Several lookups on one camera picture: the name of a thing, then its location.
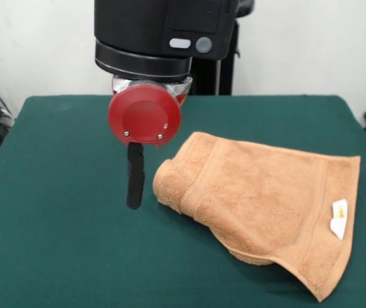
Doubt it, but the tan terry towel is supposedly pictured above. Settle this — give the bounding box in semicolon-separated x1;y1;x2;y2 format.
152;131;362;303

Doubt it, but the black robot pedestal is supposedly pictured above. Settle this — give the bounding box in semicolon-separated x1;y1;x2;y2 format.
188;0;256;96

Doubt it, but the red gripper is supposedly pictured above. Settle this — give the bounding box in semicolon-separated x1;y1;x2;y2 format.
108;83;190;210

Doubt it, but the dark green table cloth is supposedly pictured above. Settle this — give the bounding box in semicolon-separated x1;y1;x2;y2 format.
0;94;366;308

